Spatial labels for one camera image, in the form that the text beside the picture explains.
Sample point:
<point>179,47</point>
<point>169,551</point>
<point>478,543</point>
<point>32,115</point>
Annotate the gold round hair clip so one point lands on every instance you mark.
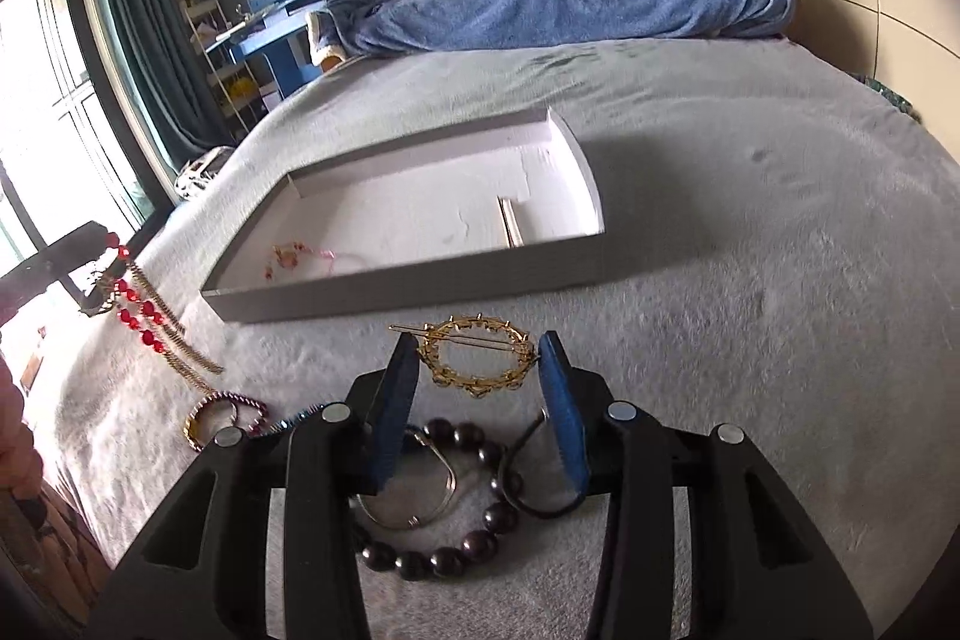
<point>442,377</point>

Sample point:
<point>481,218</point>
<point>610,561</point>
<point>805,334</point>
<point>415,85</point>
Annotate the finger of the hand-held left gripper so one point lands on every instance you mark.
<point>101,302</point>
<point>67,254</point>

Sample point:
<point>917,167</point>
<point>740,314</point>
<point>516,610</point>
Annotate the white storage rack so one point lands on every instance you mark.
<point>225,85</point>

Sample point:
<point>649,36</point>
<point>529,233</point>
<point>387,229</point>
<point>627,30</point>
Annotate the teal curtain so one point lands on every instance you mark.
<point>150,25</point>

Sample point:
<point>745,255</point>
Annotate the window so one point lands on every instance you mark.
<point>45,85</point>

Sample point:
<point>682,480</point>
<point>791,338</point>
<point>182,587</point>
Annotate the blue bookshelf desk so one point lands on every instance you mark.
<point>277,55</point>

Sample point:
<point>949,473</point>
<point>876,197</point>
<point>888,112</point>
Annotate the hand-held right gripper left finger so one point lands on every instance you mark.
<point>396,411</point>

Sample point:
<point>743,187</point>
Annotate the white cardboard box tray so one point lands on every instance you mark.
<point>420,212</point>

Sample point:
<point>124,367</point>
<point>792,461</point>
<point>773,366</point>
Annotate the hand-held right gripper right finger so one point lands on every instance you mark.
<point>564,415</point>

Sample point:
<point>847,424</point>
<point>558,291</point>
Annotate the thin silver bangle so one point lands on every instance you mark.
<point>448,475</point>

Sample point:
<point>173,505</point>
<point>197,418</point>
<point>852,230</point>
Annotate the person's left forearm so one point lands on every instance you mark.
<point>11,430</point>

